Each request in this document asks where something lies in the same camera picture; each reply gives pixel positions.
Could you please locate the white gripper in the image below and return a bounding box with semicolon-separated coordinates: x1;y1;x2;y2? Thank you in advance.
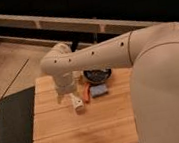
53;73;77;102

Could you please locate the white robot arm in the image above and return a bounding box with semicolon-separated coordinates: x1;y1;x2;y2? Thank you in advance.
40;22;179;143

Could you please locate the white remote controller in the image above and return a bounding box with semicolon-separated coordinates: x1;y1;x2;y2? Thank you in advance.
69;93;84;112

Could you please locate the black bowl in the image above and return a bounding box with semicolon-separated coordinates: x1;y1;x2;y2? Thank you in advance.
83;69;112;84

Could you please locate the dark floor mat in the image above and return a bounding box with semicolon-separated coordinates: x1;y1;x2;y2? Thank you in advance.
0;87;35;143

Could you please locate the orange handled tool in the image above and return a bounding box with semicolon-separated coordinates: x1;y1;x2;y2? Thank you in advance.
83;82;90;103

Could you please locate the white metal shelf rail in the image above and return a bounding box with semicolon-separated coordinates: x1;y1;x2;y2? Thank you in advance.
0;14;159;35

